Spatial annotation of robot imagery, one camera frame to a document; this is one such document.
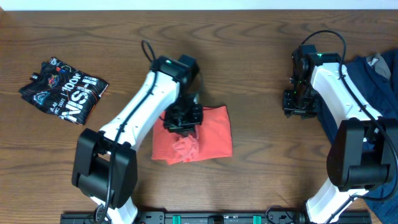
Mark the navy blue garment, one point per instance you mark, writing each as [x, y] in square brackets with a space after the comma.
[378, 84]

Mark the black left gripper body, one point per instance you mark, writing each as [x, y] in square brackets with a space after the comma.
[181, 117]

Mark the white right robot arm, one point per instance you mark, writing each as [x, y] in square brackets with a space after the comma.
[363, 153]

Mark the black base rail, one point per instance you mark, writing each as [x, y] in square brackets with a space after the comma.
[271, 216]

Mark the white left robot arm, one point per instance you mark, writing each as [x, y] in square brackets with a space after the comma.
[105, 165]

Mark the orange printed t-shirt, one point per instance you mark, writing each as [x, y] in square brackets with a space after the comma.
[212, 139]

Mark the folded black printed t-shirt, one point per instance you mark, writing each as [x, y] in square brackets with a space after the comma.
[64, 91]

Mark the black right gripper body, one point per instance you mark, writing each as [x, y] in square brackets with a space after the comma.
[301, 102]

